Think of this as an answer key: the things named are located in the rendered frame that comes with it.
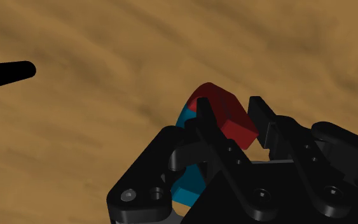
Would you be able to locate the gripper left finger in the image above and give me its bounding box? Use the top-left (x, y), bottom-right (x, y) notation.
top-left (106, 97), bottom-right (279, 224)

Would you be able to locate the black rounded rod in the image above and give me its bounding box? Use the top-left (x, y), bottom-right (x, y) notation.
top-left (0, 60), bottom-right (37, 93)

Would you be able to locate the red and blue horseshoe magnet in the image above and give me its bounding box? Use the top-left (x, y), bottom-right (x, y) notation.
top-left (170, 81), bottom-right (259, 208)

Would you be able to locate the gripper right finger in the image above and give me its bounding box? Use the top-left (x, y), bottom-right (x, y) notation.
top-left (247, 95), bottom-right (358, 218)

